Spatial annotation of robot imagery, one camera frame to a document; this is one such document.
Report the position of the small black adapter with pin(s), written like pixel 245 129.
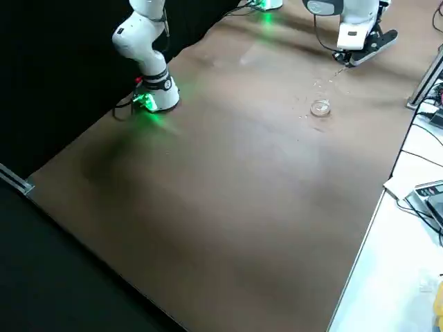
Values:
pixel 437 119

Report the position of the glass pipette with blue bulb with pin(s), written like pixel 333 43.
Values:
pixel 339 71

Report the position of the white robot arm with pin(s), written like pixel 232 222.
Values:
pixel 142 38
pixel 273 3

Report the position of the aluminium frame post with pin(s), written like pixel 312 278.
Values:
pixel 20 185
pixel 429 80

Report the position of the grey device with buttons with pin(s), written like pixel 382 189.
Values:
pixel 429 192

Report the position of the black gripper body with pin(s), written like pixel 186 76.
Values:
pixel 374 26

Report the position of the clear glass beaker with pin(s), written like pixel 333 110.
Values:
pixel 322 112

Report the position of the yellow plastic container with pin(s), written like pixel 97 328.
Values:
pixel 439 307

